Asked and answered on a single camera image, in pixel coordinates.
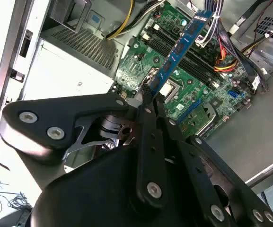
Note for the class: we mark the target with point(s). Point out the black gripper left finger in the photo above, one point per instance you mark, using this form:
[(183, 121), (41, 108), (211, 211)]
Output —
[(55, 113)]

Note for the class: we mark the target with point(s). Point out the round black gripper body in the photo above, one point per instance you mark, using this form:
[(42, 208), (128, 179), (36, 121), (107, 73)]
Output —
[(98, 194)]

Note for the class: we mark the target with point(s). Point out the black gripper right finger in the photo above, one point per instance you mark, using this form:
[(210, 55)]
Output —
[(209, 179)]

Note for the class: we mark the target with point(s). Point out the blue RAM stick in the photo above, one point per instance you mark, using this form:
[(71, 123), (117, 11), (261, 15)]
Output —
[(181, 45)]

